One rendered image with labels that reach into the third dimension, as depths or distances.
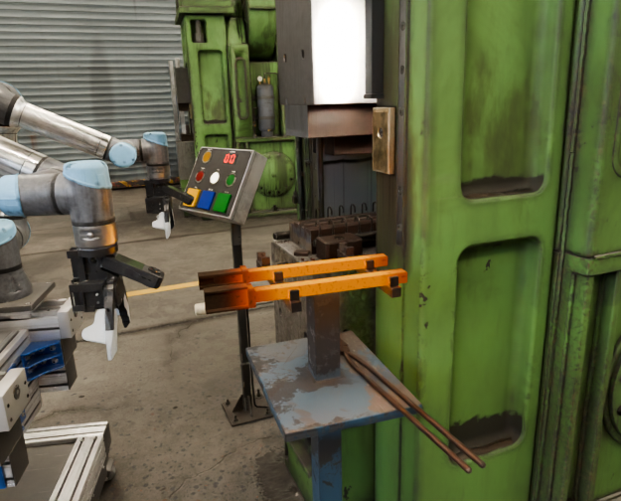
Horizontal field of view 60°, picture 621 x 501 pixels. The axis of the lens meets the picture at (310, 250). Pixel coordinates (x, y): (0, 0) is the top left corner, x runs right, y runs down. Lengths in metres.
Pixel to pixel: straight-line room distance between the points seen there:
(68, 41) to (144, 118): 1.55
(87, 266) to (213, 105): 5.53
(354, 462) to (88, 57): 8.33
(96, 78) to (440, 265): 8.43
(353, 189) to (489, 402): 0.85
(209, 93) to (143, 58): 3.18
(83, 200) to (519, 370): 1.31
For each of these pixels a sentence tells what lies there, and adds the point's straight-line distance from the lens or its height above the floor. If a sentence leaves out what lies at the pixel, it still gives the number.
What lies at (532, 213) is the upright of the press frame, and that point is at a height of 1.07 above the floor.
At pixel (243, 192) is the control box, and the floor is 1.05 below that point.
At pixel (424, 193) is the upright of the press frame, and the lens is 1.34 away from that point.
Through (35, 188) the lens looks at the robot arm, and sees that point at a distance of 1.05.
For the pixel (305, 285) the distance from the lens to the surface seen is 1.04.
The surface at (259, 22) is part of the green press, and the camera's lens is 6.55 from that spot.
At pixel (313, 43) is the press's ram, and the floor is 1.53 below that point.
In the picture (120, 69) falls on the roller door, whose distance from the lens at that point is 9.50.
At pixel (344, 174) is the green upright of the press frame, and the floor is 1.12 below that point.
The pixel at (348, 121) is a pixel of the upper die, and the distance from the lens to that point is 1.66.
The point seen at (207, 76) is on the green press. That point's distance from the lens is 6.53.
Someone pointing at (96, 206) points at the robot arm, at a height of 1.21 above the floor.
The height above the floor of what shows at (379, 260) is 1.03.
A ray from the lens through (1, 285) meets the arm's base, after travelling 1.86.
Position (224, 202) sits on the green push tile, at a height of 1.01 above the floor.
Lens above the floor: 1.39
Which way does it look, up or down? 16 degrees down
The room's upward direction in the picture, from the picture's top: 2 degrees counter-clockwise
